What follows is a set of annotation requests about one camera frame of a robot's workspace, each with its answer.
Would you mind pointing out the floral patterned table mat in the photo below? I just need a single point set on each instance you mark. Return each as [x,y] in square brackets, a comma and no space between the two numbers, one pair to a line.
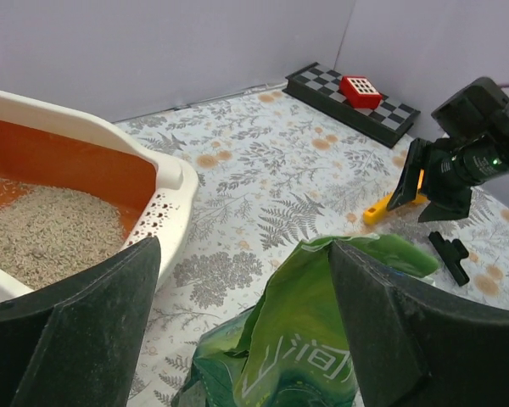
[272,171]

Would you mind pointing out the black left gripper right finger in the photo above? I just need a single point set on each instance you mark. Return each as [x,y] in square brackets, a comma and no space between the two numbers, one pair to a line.
[416,345]

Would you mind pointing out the beige cat litter pellets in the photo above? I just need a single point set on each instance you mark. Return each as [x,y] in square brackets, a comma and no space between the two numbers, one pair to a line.
[50,233]

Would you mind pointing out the red grid block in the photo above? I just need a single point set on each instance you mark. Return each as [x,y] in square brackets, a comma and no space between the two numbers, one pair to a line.
[360,92]

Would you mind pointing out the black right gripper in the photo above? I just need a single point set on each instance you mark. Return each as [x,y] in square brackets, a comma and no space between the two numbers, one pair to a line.
[453,169]

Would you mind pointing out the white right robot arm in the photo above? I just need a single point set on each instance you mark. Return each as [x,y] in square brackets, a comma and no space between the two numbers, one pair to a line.
[478,110]

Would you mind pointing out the white and orange litter box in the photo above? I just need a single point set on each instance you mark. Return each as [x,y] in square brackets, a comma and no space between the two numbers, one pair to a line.
[50,145]

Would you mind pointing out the green cat litter bag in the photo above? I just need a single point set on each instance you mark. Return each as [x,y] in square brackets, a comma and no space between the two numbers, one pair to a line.
[290,348]

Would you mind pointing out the yellow plastic litter scoop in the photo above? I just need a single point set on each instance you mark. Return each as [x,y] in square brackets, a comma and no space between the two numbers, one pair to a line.
[378,211]

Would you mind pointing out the black and grey checkerboard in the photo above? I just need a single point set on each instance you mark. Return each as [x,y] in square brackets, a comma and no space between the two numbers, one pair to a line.
[318,86]

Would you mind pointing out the small black clip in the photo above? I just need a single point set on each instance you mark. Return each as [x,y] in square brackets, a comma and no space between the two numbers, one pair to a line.
[452,253]

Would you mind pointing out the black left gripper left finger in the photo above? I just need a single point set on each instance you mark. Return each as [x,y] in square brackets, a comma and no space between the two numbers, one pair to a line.
[76,342]

